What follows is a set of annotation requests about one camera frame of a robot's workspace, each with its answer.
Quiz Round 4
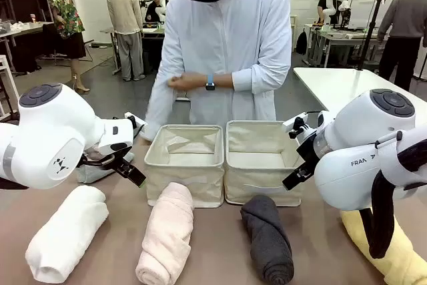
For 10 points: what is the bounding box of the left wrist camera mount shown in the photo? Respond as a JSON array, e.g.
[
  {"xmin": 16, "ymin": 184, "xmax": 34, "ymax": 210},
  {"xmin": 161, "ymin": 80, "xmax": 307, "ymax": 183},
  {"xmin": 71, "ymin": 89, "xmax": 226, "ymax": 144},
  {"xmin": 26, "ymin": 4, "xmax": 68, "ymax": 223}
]
[{"xmin": 123, "ymin": 112, "xmax": 148, "ymax": 139}]

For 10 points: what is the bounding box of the white side table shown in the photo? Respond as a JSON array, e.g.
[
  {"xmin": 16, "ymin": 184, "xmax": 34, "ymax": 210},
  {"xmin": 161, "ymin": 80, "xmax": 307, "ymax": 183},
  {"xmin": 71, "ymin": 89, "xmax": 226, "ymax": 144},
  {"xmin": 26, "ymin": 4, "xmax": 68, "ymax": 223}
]
[{"xmin": 292, "ymin": 67, "xmax": 427, "ymax": 114}]

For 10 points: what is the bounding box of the person's left forearm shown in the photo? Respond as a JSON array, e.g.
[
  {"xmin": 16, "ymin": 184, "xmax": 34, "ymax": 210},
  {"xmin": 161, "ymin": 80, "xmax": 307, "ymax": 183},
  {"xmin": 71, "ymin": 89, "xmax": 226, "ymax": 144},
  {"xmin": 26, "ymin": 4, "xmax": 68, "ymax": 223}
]
[{"xmin": 188, "ymin": 63, "xmax": 292, "ymax": 94}]

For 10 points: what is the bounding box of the man in grey sweater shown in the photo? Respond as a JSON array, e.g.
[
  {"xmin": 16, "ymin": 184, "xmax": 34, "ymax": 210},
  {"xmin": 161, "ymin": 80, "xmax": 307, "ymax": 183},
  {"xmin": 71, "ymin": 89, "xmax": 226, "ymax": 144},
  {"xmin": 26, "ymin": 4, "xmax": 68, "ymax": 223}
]
[{"xmin": 376, "ymin": 0, "xmax": 427, "ymax": 92}]

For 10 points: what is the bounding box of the beige fabric storage bin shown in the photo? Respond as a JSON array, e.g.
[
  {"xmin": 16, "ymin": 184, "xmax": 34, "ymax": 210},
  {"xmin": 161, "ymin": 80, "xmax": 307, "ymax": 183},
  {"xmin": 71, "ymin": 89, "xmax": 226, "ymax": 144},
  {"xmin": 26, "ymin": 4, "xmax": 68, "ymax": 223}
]
[
  {"xmin": 143, "ymin": 123, "xmax": 225, "ymax": 208},
  {"xmin": 224, "ymin": 119, "xmax": 306, "ymax": 208}
]

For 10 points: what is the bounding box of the person's right forearm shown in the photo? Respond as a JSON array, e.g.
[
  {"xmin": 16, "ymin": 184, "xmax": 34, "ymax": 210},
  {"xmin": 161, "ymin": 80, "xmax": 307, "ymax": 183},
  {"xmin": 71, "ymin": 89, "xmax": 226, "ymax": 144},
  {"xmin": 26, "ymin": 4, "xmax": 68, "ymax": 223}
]
[{"xmin": 143, "ymin": 73, "xmax": 183, "ymax": 141}]

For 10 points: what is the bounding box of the black tripod stand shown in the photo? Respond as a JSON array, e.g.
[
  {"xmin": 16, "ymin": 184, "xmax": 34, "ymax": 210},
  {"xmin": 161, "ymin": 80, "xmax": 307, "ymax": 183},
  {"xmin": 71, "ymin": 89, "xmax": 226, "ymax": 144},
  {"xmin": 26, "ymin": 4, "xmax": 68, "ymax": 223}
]
[{"xmin": 352, "ymin": 0, "xmax": 390, "ymax": 72}]

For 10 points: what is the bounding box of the woman in floral shirt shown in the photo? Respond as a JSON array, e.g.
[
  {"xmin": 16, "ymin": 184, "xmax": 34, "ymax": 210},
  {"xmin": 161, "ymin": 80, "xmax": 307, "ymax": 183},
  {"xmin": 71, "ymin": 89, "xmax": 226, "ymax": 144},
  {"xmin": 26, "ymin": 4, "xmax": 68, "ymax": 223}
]
[{"xmin": 45, "ymin": 0, "xmax": 91, "ymax": 95}]

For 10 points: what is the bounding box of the pink rolled towel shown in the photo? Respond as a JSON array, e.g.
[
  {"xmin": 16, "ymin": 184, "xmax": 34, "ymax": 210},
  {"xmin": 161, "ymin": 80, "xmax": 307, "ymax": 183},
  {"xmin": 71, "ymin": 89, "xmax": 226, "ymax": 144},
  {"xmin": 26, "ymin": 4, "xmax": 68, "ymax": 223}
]
[{"xmin": 135, "ymin": 182, "xmax": 195, "ymax": 285}]

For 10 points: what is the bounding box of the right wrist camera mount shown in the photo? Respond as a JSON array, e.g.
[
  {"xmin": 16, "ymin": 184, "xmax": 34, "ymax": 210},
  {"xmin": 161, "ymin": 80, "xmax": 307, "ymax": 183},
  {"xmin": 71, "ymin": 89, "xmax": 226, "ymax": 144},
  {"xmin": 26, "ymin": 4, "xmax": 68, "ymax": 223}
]
[{"xmin": 282, "ymin": 111, "xmax": 310, "ymax": 139}]

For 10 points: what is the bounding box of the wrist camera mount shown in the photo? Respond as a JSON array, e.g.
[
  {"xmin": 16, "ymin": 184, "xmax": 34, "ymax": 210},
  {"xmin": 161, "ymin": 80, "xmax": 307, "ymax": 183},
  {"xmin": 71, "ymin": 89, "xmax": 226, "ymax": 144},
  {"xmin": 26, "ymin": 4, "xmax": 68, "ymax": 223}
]
[
  {"xmin": 282, "ymin": 111, "xmax": 310, "ymax": 139},
  {"xmin": 123, "ymin": 112, "xmax": 148, "ymax": 139}
]

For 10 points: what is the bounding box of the seated person in black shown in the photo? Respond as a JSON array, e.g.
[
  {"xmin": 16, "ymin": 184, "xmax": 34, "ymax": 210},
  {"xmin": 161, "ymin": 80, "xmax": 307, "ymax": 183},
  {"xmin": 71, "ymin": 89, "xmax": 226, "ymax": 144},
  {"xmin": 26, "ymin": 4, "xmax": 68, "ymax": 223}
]
[{"xmin": 144, "ymin": 0, "xmax": 167, "ymax": 26}]

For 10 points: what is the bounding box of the person's left hand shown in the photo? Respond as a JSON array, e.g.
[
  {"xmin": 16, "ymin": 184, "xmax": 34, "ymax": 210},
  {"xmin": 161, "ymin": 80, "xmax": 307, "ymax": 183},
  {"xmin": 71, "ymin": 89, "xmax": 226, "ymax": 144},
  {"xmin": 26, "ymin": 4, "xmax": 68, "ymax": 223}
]
[{"xmin": 168, "ymin": 76, "xmax": 191, "ymax": 91}]

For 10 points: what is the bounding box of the man in cream sweater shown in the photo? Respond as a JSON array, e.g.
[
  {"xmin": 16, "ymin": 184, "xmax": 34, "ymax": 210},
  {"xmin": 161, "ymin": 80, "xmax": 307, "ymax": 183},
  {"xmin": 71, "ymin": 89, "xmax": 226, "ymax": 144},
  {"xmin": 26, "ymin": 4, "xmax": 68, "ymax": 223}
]
[{"xmin": 105, "ymin": 0, "xmax": 147, "ymax": 82}]

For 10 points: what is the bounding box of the person in white hoodie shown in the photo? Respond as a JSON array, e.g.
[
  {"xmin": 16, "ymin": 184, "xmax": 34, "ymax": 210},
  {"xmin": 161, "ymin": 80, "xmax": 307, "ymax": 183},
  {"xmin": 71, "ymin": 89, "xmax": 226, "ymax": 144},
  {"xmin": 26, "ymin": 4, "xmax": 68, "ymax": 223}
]
[{"xmin": 143, "ymin": 0, "xmax": 293, "ymax": 141}]

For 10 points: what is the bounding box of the grey-green towel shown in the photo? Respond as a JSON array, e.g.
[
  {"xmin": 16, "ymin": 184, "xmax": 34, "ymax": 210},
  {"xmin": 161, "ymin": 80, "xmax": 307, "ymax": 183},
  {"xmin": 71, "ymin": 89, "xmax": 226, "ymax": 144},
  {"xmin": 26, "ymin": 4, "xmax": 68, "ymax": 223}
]
[{"xmin": 75, "ymin": 151, "xmax": 136, "ymax": 184}]

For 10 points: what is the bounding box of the black hanging bag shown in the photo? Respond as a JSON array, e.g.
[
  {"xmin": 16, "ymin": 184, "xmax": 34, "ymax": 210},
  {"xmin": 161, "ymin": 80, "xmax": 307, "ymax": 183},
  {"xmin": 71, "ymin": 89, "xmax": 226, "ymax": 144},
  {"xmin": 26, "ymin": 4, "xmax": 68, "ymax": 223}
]
[{"xmin": 295, "ymin": 29, "xmax": 308, "ymax": 55}]

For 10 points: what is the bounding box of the black sleeved arm cable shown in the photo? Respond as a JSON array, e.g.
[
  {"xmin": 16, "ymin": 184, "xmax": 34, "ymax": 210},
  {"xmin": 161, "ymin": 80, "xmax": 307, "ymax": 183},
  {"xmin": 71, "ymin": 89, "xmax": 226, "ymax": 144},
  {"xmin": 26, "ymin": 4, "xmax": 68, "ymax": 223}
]
[{"xmin": 366, "ymin": 137, "xmax": 427, "ymax": 260}]

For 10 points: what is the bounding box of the small white table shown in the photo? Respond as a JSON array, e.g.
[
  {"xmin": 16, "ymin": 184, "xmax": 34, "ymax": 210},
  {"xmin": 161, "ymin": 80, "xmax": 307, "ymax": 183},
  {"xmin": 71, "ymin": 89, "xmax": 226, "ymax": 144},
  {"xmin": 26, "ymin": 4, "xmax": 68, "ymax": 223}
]
[{"xmin": 0, "ymin": 53, "xmax": 20, "ymax": 122}]

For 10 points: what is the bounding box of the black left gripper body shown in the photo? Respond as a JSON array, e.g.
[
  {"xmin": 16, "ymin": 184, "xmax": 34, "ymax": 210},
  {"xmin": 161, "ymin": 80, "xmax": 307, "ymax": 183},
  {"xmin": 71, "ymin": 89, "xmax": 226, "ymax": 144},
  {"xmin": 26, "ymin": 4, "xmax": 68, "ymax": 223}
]
[{"xmin": 79, "ymin": 142, "xmax": 134, "ymax": 171}]

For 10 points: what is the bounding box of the dark grey towel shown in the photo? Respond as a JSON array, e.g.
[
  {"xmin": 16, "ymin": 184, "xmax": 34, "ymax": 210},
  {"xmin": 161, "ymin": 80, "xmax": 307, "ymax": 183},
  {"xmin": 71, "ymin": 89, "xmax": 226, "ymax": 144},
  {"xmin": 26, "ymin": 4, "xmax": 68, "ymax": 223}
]
[{"xmin": 240, "ymin": 194, "xmax": 295, "ymax": 285}]

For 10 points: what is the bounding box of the yellow towel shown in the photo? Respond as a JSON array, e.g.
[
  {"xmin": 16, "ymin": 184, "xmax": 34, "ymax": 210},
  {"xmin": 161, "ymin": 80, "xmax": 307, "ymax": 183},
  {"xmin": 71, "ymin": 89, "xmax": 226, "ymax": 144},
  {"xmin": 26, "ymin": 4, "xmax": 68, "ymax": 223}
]
[{"xmin": 339, "ymin": 210, "xmax": 427, "ymax": 285}]

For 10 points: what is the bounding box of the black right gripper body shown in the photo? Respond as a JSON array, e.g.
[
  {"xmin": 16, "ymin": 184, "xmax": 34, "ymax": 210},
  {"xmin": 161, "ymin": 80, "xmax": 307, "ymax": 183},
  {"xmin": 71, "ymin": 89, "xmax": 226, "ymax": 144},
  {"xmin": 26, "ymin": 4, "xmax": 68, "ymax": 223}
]
[{"xmin": 296, "ymin": 131, "xmax": 323, "ymax": 166}]

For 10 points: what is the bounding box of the background workbench with robot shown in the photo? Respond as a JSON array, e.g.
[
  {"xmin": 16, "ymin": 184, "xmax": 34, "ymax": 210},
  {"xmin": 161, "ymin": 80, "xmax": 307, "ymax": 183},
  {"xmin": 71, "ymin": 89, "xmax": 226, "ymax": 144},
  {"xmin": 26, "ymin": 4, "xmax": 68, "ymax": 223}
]
[
  {"xmin": 304, "ymin": 23, "xmax": 390, "ymax": 68},
  {"xmin": 99, "ymin": 25, "xmax": 167, "ymax": 75}
]

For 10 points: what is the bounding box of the white towel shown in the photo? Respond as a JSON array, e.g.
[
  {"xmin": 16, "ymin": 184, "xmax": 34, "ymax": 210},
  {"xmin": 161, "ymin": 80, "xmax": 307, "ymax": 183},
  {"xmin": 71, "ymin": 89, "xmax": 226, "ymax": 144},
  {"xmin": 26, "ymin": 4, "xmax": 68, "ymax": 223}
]
[{"xmin": 25, "ymin": 184, "xmax": 110, "ymax": 284}]

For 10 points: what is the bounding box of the grey background table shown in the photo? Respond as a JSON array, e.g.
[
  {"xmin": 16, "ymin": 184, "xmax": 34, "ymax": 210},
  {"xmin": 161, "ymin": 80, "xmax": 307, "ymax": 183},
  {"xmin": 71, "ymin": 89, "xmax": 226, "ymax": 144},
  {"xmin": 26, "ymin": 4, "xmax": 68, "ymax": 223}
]
[{"xmin": 0, "ymin": 21, "xmax": 55, "ymax": 65}]

